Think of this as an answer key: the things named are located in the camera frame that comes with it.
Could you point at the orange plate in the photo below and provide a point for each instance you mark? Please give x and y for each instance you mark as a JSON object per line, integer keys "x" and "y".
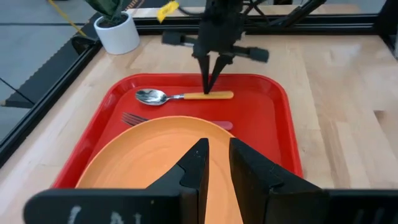
{"x": 140, "y": 155}

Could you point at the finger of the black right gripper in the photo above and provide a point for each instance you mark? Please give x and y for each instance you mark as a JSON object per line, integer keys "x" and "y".
{"x": 205, "y": 71}
{"x": 222, "y": 67}

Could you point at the red plastic tray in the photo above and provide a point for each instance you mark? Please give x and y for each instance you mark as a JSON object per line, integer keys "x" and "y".
{"x": 264, "y": 102}

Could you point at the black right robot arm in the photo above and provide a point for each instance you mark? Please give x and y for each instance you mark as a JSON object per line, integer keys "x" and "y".
{"x": 298, "y": 12}

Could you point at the black metal table frame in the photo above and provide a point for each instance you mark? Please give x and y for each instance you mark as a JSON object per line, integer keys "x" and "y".
{"x": 311, "y": 25}

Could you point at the yellow tag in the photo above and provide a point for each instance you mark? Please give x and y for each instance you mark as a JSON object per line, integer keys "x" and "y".
{"x": 168, "y": 11}

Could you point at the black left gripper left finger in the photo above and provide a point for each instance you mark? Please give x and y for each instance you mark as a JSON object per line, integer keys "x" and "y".
{"x": 192, "y": 174}

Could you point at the potted plant in white pot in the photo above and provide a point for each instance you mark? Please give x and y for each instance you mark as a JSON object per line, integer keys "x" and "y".
{"x": 118, "y": 37}

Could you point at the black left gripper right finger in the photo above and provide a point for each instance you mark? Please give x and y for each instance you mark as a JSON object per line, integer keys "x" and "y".
{"x": 255, "y": 186}

